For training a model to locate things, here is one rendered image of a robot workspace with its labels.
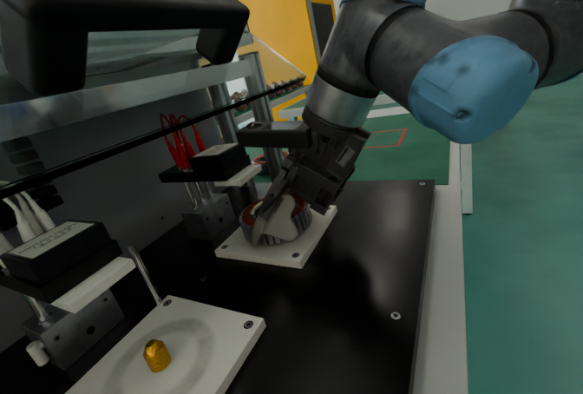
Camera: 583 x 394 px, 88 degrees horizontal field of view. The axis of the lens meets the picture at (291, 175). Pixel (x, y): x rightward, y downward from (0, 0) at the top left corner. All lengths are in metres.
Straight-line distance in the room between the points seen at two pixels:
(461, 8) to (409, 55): 5.17
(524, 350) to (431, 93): 1.18
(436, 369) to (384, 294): 0.08
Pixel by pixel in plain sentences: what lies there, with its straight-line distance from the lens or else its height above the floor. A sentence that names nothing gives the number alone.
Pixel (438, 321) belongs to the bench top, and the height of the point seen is 0.75.
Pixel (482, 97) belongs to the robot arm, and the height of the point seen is 0.97.
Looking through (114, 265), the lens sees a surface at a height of 0.88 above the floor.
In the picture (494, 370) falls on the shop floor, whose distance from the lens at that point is 1.29.
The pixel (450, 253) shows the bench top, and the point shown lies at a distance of 0.45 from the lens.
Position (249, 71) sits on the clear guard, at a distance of 0.21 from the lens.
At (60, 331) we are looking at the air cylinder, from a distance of 0.44.
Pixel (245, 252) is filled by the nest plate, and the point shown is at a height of 0.78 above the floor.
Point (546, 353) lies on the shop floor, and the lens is 1.37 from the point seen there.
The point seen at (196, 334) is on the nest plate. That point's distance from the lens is 0.37.
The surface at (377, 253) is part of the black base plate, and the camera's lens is 0.42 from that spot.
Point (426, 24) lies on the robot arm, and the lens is 0.28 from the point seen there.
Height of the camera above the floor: 1.02
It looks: 20 degrees down
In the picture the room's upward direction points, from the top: 14 degrees counter-clockwise
